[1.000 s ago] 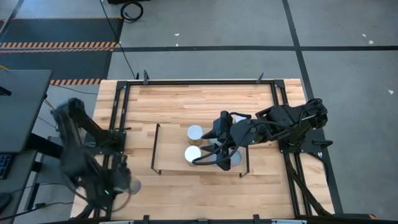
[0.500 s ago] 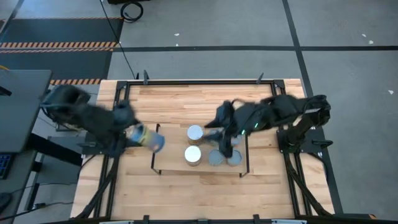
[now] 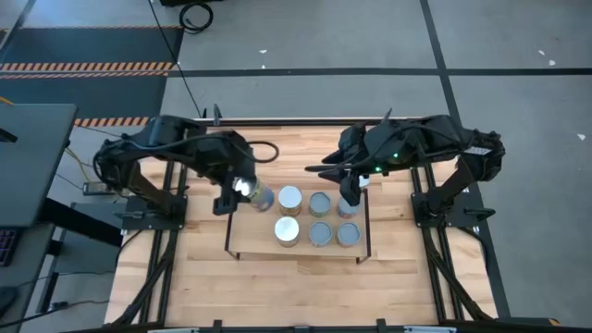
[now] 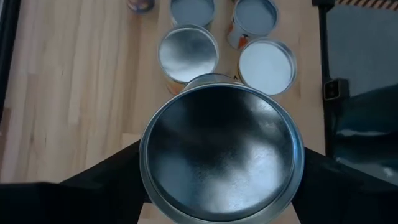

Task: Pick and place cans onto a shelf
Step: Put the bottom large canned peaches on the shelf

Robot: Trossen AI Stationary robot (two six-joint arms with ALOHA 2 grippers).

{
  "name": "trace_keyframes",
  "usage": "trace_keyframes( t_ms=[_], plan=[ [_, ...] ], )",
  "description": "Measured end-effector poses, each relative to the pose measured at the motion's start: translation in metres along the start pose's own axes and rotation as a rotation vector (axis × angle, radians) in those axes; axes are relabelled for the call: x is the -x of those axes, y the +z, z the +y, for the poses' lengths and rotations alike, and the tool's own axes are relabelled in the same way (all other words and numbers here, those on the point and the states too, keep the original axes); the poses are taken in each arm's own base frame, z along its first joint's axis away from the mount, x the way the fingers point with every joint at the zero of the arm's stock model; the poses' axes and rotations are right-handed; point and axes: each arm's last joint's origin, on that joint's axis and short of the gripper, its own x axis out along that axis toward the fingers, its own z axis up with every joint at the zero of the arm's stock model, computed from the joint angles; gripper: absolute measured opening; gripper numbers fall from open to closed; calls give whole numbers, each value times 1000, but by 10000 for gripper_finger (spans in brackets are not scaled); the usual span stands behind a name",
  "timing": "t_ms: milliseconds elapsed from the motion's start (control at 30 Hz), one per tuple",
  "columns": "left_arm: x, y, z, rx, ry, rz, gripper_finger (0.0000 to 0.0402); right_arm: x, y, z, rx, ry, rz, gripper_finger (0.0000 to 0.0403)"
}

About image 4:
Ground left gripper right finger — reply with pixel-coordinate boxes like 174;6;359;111
292;147;398;224

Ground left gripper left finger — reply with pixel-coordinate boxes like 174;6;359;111
0;141;147;224

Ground orange slice print can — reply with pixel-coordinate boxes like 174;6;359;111
139;73;305;224

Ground corn print can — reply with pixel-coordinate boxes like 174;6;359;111
157;24;220;96
238;37;298;96

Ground carrot print can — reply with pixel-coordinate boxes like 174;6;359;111
226;0;279;50

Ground silver-lidded tin can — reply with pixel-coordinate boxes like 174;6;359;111
169;0;216;30
126;0;155;14

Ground black frame clamp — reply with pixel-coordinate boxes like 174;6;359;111
323;77;351;101

